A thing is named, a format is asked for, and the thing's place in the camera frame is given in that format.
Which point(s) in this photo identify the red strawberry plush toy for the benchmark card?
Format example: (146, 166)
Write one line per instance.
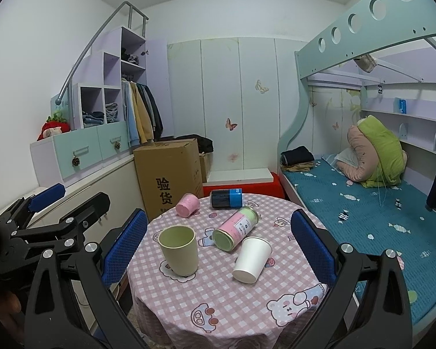
(56, 124)

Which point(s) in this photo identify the pink checkered tablecloth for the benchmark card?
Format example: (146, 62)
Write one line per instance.
(211, 309)

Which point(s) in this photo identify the pink curved pillow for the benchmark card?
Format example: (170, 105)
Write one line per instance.
(361, 163)

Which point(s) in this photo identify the pink cup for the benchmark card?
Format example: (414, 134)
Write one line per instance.
(187, 205)

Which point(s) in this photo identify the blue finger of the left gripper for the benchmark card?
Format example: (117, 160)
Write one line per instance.
(46, 198)
(81, 218)

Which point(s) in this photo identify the pink green tin can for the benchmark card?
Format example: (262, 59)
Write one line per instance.
(232, 232)

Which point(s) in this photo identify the white paper cup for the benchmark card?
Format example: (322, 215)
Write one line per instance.
(255, 252)

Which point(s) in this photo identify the pale green cup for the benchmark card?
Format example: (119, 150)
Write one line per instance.
(180, 249)

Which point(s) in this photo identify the white low cabinet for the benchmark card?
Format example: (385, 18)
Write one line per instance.
(117, 180)

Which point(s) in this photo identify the small blue box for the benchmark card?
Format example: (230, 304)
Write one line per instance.
(400, 106)

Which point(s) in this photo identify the round clip lamp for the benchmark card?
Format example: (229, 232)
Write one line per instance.
(366, 62)

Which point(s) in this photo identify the brown cardboard box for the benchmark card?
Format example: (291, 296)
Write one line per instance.
(165, 172)

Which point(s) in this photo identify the folded dark clothes pile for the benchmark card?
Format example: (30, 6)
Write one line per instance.
(299, 159)

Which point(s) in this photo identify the lilac stair shelf unit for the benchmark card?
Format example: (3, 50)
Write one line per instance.
(115, 55)

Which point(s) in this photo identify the hanging clothes row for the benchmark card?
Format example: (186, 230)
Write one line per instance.
(143, 120)

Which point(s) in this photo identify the black blue can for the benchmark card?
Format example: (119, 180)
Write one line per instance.
(226, 198)

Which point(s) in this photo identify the teal bunk bed frame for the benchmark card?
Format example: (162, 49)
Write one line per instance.
(335, 94)

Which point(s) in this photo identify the teal drawer unit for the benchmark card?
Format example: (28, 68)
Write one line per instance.
(69, 157)

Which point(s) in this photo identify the teal patterned mattress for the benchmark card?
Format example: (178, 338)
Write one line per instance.
(376, 219)

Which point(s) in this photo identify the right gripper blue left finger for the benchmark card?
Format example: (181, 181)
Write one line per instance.
(51, 307)

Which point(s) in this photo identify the white wardrobe doors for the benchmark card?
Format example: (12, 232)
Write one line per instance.
(241, 93)

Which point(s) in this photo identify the green pillow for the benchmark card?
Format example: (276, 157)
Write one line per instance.
(381, 152)

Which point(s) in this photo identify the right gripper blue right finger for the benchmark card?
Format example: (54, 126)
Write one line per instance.
(366, 305)

